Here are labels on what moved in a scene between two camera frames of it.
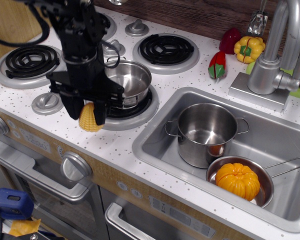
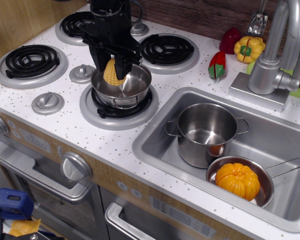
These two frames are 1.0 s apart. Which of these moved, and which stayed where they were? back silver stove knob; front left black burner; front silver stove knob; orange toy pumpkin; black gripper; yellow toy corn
Moved: black gripper; yellow toy corn
Stayed: front silver stove knob; back silver stove knob; front left black burner; orange toy pumpkin
